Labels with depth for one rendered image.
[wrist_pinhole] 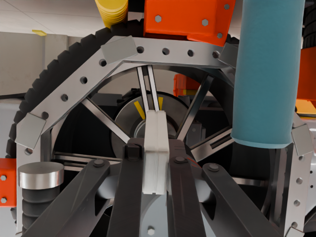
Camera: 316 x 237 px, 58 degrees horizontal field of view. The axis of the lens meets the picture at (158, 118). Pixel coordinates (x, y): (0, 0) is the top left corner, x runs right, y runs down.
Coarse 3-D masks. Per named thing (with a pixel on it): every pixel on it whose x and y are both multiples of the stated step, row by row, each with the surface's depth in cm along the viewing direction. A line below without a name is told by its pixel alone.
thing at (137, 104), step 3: (159, 99) 103; (162, 99) 103; (135, 102) 102; (138, 102) 103; (159, 102) 103; (135, 105) 103; (138, 105) 103; (159, 105) 103; (138, 108) 103; (141, 108) 103; (141, 111) 103; (141, 114) 103; (144, 117) 103
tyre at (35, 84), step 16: (96, 32) 56; (112, 32) 56; (128, 32) 56; (80, 48) 56; (96, 48) 56; (48, 64) 57; (64, 64) 56; (80, 64) 56; (48, 80) 56; (64, 80) 56; (32, 96) 56; (16, 112) 57; (16, 208) 58; (16, 224) 59
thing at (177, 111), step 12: (168, 96) 104; (132, 108) 103; (168, 108) 104; (180, 108) 105; (120, 120) 103; (132, 120) 103; (144, 120) 104; (168, 120) 105; (180, 120) 105; (132, 132) 104; (144, 132) 100; (168, 132) 101; (120, 144) 104; (120, 156) 105
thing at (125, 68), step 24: (120, 72) 60; (144, 72) 60; (192, 72) 69; (216, 72) 59; (144, 96) 60; (216, 96) 81; (72, 120) 70; (192, 120) 62; (216, 144) 64; (240, 144) 79; (72, 168) 60; (240, 168) 79; (264, 168) 66; (264, 192) 65
